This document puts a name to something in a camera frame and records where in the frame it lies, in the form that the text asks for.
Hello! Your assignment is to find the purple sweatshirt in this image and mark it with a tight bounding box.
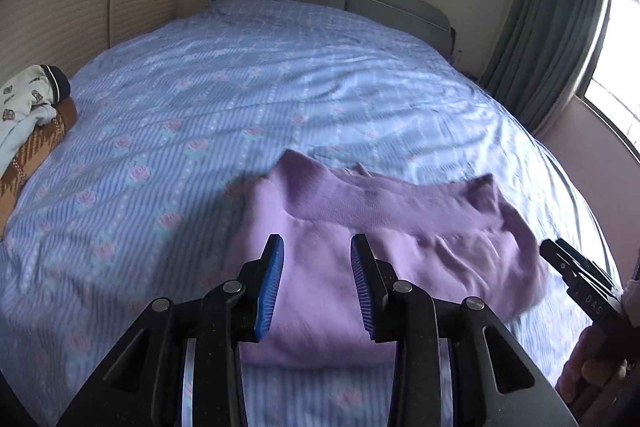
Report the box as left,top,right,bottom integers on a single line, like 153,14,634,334
222,150,548,369

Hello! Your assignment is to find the person's right hand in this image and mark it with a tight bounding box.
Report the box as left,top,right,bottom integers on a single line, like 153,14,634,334
555,325,639,426

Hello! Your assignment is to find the blue floral bed sheet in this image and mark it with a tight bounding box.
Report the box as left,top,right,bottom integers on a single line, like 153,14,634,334
1,0,617,426

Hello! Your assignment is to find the window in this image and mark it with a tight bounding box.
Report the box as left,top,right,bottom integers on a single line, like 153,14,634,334
577,0,639,157

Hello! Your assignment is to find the grey-green curtain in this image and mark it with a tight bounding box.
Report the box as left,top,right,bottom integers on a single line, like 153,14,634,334
480,0,605,135

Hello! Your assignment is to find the brown plaid folded garment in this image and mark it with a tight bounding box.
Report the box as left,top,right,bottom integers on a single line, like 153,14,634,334
1,98,77,234

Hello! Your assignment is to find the white patterned folded garment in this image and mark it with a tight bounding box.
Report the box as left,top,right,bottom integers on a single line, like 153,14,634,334
0,64,70,174

